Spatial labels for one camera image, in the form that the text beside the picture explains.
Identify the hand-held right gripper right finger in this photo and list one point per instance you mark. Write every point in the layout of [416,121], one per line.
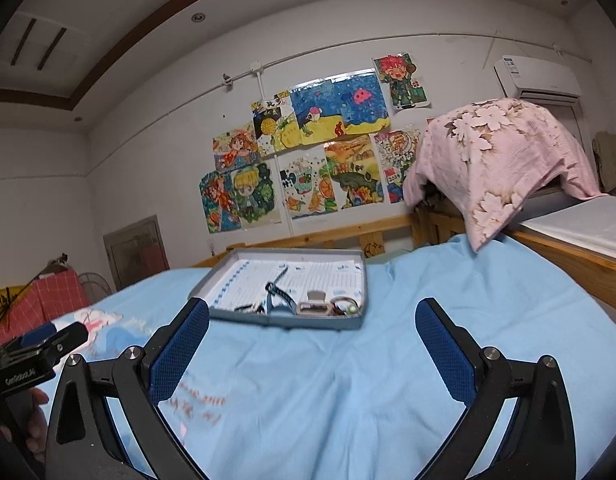
[445,355]

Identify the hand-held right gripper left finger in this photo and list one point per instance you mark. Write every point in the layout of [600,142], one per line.
[180,350]

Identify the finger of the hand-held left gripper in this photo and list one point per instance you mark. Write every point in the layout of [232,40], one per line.
[65,341]
[35,335]

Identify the grey cardboard box lid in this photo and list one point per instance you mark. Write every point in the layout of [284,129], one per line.
[288,322]

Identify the light blue smartwatch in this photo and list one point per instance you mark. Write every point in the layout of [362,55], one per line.
[278,292]

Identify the person's left hand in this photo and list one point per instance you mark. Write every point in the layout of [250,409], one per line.
[38,415]

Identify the red checked cloth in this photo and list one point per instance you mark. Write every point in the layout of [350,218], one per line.
[43,300]

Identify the grey floor fan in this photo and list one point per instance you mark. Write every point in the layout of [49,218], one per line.
[95,287]

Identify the light blue printed blanket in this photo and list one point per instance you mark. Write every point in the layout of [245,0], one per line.
[308,385]

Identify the beige hair claw clip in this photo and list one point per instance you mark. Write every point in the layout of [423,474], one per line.
[313,306]

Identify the orange-haired character drawing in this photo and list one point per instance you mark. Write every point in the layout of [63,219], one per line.
[218,202]

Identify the wooden bed headboard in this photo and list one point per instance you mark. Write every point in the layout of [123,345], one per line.
[338,232]

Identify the blond character drawing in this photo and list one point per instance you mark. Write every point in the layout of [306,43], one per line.
[255,192]

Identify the white mattress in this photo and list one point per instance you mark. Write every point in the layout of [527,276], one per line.
[578,222]

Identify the pink floral cloth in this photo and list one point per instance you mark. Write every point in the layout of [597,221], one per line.
[493,160]

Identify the orange landscape drawing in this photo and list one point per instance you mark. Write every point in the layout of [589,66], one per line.
[355,170]

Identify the doodle calendar drawing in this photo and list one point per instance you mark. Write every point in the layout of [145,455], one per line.
[398,152]

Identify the turtle drawing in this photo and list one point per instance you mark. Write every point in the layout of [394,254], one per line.
[308,185]

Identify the mermaid girl drawing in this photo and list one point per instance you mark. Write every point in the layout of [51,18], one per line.
[235,147]

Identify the yellow fish drawing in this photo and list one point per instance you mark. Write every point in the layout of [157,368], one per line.
[273,125]

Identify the olive cloth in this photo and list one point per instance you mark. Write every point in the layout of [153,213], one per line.
[610,160]

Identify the blue sea drawing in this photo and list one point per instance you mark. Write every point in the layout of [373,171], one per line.
[340,105]

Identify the red-haired character drawing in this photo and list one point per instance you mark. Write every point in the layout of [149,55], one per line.
[400,82]

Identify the ceiling air vent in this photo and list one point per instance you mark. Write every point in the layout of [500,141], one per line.
[38,45]

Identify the white air conditioner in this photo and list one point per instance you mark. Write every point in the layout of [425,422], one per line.
[538,80]

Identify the small brown wall door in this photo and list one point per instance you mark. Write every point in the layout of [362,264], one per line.
[136,250]

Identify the wooden bed frame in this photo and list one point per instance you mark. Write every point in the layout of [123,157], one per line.
[578,265]

